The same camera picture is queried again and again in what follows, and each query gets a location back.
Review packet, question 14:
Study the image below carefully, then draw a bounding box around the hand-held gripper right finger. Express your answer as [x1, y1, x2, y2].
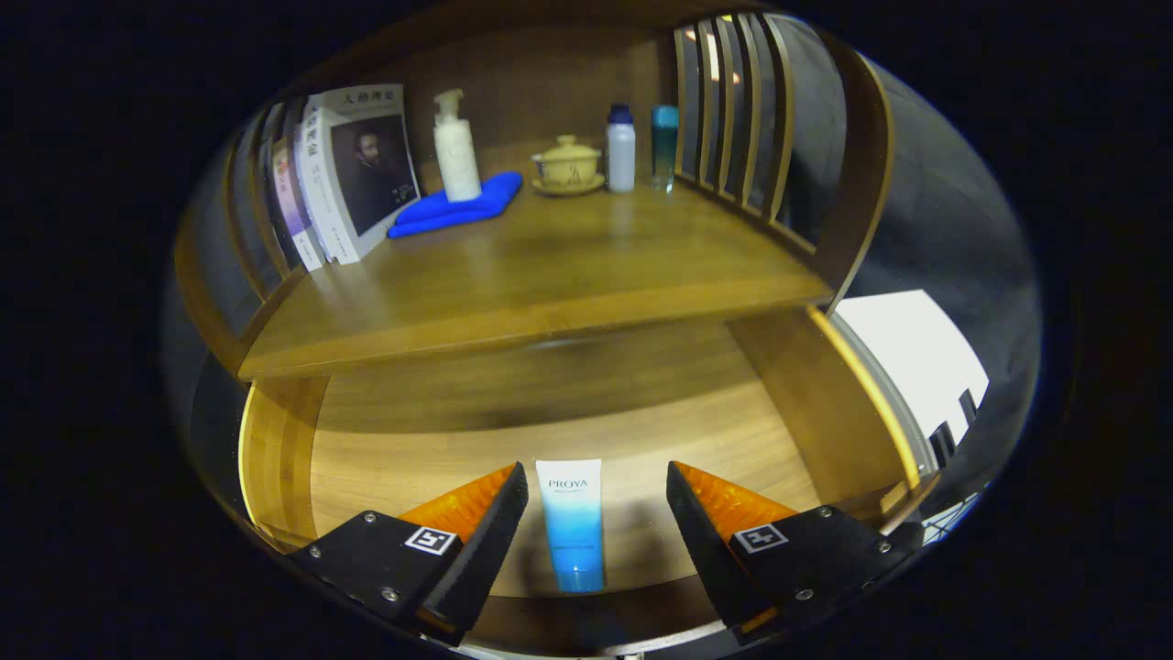
[665, 460, 925, 644]

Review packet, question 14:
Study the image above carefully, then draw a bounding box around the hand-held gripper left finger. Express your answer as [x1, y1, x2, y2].
[286, 461, 531, 643]

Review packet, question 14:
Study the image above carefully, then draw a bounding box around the white and blue tube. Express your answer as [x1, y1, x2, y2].
[535, 458, 607, 594]

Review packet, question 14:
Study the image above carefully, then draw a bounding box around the wooden drawer with black knob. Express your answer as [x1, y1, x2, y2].
[188, 307, 940, 654]

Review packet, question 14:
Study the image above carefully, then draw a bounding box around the white and grey filing cabinet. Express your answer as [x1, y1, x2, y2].
[834, 290, 991, 468]

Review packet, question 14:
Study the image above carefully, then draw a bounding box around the wooden countertop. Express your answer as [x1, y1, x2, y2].
[236, 179, 835, 381]

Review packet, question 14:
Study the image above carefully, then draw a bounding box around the blue folded cloth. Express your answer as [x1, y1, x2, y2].
[387, 171, 524, 240]

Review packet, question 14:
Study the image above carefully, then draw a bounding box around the white pump bottle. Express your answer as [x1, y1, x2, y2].
[433, 88, 483, 203]

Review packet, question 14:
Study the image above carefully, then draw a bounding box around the white book with portrait cover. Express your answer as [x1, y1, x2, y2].
[312, 84, 422, 265]

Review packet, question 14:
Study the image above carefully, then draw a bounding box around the yellow lidded teacup with saucer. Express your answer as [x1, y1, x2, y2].
[531, 135, 607, 196]

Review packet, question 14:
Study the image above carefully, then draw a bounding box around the purple book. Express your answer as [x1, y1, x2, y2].
[270, 137, 323, 272]

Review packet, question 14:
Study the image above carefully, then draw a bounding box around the thin white book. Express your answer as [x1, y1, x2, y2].
[295, 101, 338, 267]

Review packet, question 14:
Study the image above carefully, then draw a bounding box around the white bottle with blue cap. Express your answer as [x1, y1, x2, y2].
[607, 104, 637, 193]

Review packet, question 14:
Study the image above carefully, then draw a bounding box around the black backdrop cloth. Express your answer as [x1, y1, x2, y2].
[160, 14, 1043, 542]

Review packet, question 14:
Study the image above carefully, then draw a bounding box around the teal bottle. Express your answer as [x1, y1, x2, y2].
[651, 104, 680, 193]

